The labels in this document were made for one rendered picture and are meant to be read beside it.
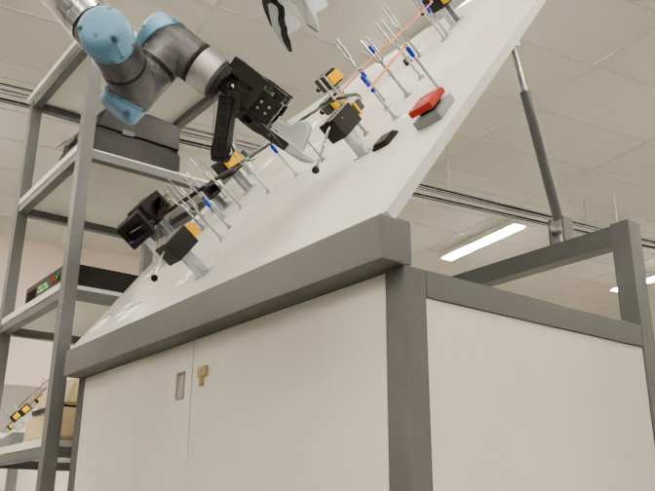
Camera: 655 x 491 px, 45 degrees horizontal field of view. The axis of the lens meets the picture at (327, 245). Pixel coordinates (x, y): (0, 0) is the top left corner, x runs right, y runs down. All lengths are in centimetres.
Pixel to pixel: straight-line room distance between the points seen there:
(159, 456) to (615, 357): 86
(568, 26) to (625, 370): 390
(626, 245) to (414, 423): 66
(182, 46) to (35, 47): 415
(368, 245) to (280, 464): 38
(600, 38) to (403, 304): 438
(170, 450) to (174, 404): 9
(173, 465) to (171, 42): 76
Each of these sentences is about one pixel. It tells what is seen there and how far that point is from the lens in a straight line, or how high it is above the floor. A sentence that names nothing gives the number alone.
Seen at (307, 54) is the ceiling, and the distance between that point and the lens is 523.
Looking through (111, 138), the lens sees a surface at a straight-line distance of 243.
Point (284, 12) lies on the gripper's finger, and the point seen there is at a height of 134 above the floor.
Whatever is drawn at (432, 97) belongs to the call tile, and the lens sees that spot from 128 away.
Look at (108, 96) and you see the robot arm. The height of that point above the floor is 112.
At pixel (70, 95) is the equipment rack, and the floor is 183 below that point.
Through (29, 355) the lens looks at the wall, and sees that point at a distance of 878.
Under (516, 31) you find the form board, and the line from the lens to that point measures 147.
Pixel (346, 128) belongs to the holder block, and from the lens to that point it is 141.
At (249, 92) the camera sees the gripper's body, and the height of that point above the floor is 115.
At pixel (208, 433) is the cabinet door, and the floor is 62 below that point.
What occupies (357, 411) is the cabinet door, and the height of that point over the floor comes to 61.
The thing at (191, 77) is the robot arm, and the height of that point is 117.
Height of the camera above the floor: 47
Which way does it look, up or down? 19 degrees up
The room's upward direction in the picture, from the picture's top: straight up
